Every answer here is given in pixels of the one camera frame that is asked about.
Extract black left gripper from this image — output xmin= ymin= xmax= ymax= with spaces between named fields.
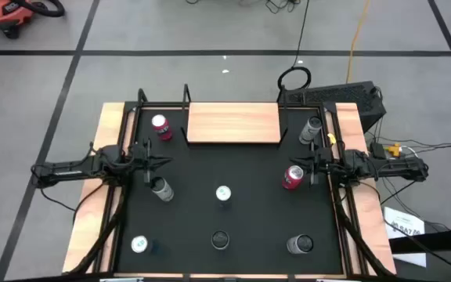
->
xmin=125 ymin=137 xmax=174 ymax=186

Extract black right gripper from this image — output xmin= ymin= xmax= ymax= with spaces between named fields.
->
xmin=290 ymin=140 xmax=335 ymax=186

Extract red soda can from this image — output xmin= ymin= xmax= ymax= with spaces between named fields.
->
xmin=150 ymin=114 xmax=173 ymax=142
xmin=281 ymin=164 xmax=305 ymax=191

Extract silver can with dark top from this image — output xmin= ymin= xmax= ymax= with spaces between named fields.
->
xmin=210 ymin=230 xmax=231 ymax=251
xmin=286 ymin=233 xmax=315 ymax=255
xmin=150 ymin=175 xmax=175 ymax=203

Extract silver can with orange print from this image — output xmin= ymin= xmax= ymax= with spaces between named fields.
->
xmin=298 ymin=115 xmax=323 ymax=146

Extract teal can with white top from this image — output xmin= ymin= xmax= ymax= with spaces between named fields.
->
xmin=215 ymin=185 xmax=233 ymax=208
xmin=130 ymin=234 xmax=160 ymax=255

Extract wooden shelf with black brackets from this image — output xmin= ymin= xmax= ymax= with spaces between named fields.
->
xmin=180 ymin=83 xmax=290 ymax=148

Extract black power adapter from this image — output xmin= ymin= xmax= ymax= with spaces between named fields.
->
xmin=369 ymin=140 xmax=386 ymax=160

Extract black table mat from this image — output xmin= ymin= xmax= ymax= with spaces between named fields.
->
xmin=114 ymin=107 xmax=345 ymax=275

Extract black computer case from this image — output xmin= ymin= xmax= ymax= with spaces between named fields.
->
xmin=279 ymin=81 xmax=387 ymax=132

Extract white paper sign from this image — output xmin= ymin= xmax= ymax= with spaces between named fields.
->
xmin=383 ymin=206 xmax=427 ymax=269

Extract black beam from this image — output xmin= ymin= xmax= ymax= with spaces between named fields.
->
xmin=388 ymin=226 xmax=451 ymax=255

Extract black metal table frame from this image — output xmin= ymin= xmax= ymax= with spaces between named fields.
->
xmin=63 ymin=88 xmax=397 ymax=282

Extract black braided cable sleeve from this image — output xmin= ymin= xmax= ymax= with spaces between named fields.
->
xmin=68 ymin=183 xmax=127 ymax=274
xmin=333 ymin=186 xmax=393 ymax=276

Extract black cable with coil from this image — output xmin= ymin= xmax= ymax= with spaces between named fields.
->
xmin=276 ymin=0 xmax=312 ymax=93

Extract yellow floor cable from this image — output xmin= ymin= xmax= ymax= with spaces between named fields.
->
xmin=345 ymin=0 xmax=371 ymax=84

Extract tangled black cables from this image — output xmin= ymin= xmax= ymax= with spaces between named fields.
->
xmin=185 ymin=0 xmax=303 ymax=15

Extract black vacuum hose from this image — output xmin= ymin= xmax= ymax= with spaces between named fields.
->
xmin=13 ymin=0 xmax=66 ymax=18

